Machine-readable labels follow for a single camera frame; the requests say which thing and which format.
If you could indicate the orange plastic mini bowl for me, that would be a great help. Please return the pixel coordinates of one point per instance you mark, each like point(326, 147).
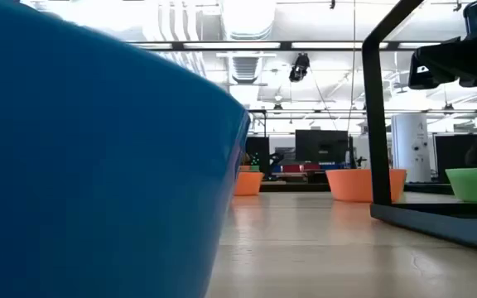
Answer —
point(348, 186)
point(249, 185)

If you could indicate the blue plastic mini bowl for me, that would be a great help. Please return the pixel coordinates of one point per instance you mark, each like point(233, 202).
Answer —
point(97, 165)

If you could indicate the black partition panel row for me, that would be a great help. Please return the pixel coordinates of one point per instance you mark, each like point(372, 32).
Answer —
point(257, 151)

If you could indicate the black frame crossbar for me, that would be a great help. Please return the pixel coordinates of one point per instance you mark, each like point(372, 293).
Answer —
point(286, 45)

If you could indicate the silver round ventilation duct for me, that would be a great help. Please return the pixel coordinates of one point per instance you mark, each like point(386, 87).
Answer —
point(249, 18)

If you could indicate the black aluminium table frame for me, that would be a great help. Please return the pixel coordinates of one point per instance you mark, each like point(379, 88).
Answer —
point(296, 187)

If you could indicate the black ceiling-hung camera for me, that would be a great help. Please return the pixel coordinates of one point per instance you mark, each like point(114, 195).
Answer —
point(300, 68)

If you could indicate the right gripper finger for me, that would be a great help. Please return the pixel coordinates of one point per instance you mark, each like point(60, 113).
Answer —
point(433, 66)

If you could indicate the black display screen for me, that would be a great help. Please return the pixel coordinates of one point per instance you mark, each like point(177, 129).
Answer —
point(321, 145)

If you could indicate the white round pillar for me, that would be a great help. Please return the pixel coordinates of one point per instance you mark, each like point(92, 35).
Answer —
point(410, 147)

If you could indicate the green plastic mini bowl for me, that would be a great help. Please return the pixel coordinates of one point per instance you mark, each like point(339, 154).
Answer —
point(476, 186)

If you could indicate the black background robot arm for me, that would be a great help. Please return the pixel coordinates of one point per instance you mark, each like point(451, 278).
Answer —
point(275, 163)

